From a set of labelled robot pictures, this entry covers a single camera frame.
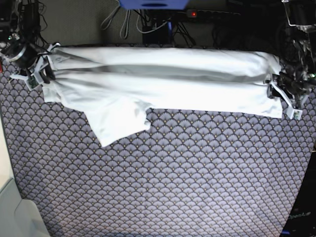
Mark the white T-shirt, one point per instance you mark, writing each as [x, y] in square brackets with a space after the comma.
[115, 86]

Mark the black stand with OpenArm label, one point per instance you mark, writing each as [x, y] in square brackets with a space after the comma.
[302, 219]

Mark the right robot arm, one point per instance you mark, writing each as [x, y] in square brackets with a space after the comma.
[22, 44]

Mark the left gripper grey bracket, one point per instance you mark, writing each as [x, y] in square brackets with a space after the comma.
[294, 92]

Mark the grey plastic bin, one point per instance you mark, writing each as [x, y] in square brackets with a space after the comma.
[19, 217]

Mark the white power strip red switch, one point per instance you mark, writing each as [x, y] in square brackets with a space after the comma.
[205, 14]

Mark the blue box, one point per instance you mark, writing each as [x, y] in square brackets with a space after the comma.
[154, 4]

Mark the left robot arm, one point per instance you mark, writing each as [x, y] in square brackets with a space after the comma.
[300, 30]

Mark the fan patterned grey tablecloth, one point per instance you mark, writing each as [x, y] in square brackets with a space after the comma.
[192, 174]

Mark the right gripper grey bracket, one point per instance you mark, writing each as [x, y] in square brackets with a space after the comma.
[35, 66]

